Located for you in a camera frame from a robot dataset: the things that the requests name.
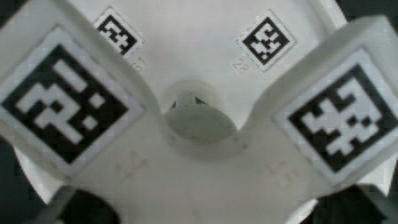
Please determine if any white table base part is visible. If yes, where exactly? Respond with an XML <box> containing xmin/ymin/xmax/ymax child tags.
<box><xmin>0</xmin><ymin>0</ymin><xmax>398</xmax><ymax>224</ymax></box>

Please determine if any white cylindrical table leg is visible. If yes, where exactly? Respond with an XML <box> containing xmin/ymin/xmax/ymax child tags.
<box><xmin>163</xmin><ymin>80</ymin><xmax>236</xmax><ymax>145</ymax></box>

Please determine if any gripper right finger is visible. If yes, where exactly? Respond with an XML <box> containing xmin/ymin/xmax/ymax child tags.
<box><xmin>300</xmin><ymin>184</ymin><xmax>398</xmax><ymax>224</ymax></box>

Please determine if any white round table top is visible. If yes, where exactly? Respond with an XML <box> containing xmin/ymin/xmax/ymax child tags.
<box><xmin>10</xmin><ymin>0</ymin><xmax>398</xmax><ymax>206</ymax></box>

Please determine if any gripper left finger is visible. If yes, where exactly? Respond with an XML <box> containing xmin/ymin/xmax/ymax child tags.
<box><xmin>23</xmin><ymin>186</ymin><xmax>120</xmax><ymax>224</ymax></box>

